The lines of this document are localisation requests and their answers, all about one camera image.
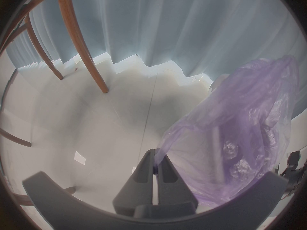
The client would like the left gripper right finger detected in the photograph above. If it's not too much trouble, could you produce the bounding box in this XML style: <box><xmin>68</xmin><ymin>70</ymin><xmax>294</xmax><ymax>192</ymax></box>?
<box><xmin>156</xmin><ymin>152</ymin><xmax>199</xmax><ymax>211</ymax></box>

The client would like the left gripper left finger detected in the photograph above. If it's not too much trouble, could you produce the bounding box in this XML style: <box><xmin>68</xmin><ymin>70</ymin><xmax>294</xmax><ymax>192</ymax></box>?
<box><xmin>113</xmin><ymin>149</ymin><xmax>155</xmax><ymax>217</ymax></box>

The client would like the purple plastic bag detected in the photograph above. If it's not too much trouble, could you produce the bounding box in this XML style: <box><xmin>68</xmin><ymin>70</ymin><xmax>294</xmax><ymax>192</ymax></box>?
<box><xmin>155</xmin><ymin>55</ymin><xmax>300</xmax><ymax>207</ymax></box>

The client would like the wooden chair with white cushions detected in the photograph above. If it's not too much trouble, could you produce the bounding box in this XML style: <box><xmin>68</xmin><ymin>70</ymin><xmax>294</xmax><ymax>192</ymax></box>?
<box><xmin>0</xmin><ymin>0</ymin><xmax>109</xmax><ymax>207</ymax></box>

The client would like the pale blue curtain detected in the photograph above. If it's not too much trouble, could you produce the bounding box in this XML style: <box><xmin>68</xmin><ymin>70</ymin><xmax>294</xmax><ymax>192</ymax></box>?
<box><xmin>5</xmin><ymin>0</ymin><xmax>307</xmax><ymax>119</ymax></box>

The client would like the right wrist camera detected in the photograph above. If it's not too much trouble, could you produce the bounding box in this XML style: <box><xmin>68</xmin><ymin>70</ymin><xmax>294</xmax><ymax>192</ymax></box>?
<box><xmin>287</xmin><ymin>151</ymin><xmax>301</xmax><ymax>171</ymax></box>

